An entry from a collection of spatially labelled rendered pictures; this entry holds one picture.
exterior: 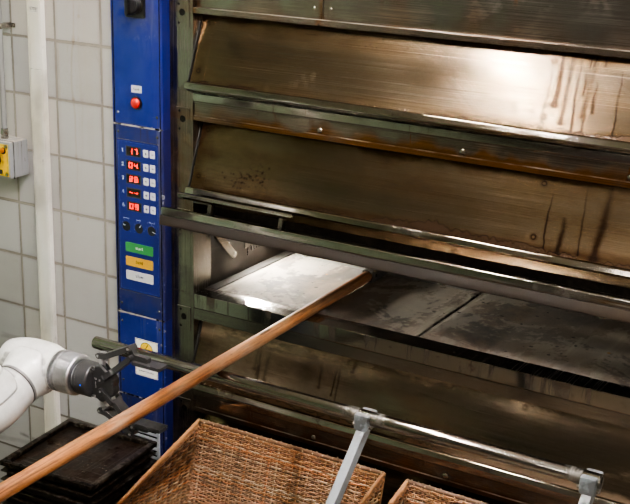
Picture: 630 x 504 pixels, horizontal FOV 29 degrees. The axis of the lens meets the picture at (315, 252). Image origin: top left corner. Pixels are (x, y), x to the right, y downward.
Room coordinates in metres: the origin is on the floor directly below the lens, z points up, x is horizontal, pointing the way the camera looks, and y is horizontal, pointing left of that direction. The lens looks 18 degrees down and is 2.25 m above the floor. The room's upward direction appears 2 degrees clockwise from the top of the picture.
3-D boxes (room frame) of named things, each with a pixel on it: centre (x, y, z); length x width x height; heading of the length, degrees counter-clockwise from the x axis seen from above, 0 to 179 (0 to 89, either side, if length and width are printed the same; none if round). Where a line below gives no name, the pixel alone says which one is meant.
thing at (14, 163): (3.25, 0.84, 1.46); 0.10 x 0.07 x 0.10; 60
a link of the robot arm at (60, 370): (2.42, 0.51, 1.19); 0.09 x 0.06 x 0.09; 150
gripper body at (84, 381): (2.38, 0.45, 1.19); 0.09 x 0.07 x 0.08; 60
